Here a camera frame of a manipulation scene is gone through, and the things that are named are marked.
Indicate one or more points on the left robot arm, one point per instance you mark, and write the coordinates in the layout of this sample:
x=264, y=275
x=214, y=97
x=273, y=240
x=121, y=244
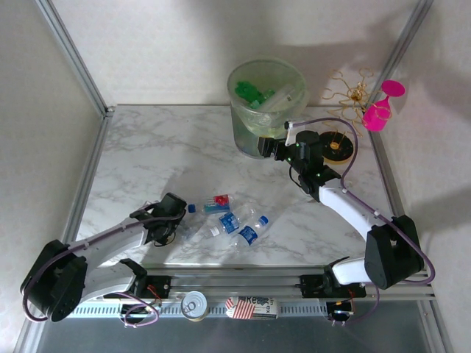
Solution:
x=110, y=242

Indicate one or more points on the clear plastic bottle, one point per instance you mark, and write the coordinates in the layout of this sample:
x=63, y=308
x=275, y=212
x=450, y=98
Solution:
x=250, y=212

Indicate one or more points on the blue label bottle white cap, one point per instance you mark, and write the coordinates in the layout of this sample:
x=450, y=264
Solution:
x=229, y=221

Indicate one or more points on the aluminium table edge rail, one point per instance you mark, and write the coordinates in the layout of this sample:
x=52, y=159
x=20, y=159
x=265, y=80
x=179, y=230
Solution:
x=88, y=173
x=396, y=198

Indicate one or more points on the silver tin can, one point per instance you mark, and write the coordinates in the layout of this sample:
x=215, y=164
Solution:
x=193, y=305

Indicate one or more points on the striped small box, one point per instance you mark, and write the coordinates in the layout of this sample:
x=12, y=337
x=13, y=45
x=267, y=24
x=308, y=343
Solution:
x=254, y=309

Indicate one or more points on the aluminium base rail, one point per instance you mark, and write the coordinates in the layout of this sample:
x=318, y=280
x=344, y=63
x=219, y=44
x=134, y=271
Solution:
x=239, y=283

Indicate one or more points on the clear square bottle red cap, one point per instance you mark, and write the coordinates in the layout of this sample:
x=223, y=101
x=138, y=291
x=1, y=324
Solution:
x=221, y=200

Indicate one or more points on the pink plastic wine glass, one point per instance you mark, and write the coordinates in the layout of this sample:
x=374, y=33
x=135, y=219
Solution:
x=375, y=117

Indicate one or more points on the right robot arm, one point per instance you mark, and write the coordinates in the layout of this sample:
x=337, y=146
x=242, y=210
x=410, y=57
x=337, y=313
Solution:
x=390, y=253

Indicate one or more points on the aluminium frame post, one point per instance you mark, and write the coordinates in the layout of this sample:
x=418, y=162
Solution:
x=75, y=59
x=409, y=33

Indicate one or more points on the mesh bin with green liner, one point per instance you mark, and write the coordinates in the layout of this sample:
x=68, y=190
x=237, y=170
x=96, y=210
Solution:
x=244, y=136

